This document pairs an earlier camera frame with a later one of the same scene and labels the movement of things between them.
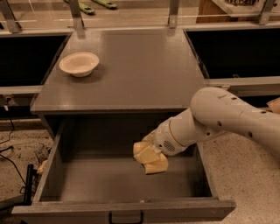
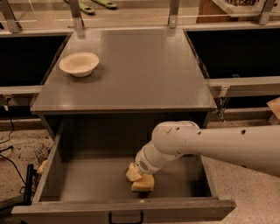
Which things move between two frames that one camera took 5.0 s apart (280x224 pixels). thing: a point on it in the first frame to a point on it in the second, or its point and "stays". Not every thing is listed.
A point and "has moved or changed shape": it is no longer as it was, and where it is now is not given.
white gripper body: [164, 139] to [142, 165]
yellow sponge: [159, 165] has moved or changed shape
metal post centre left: [76, 15] stays
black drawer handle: [142, 219] stays
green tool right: [108, 4] stays
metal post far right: [266, 10] stays
